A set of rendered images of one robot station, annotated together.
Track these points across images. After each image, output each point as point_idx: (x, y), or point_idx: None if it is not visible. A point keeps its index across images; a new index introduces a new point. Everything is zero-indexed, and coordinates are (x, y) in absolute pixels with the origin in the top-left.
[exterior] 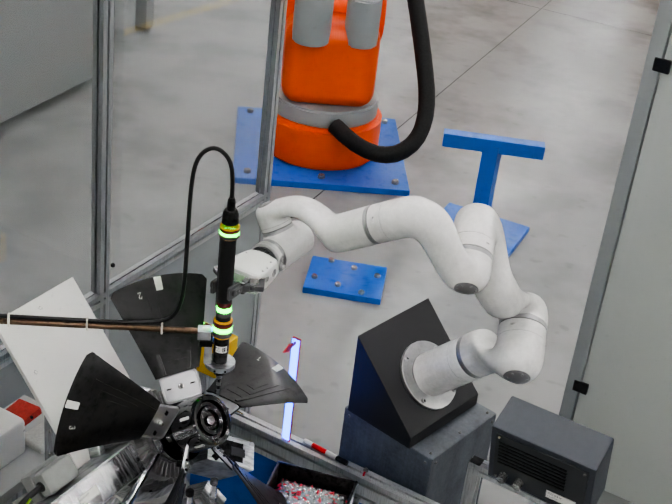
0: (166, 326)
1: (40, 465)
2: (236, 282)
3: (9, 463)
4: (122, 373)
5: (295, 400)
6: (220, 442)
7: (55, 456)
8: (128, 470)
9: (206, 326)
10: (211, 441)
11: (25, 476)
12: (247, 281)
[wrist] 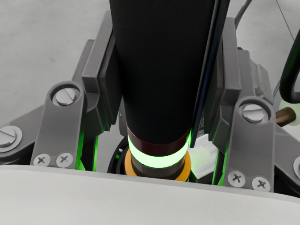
0: (286, 113)
1: (267, 84)
2: (104, 69)
3: None
4: (240, 14)
5: None
6: (110, 162)
7: (264, 90)
8: (201, 131)
9: (205, 166)
10: (118, 148)
11: (264, 69)
12: (40, 122)
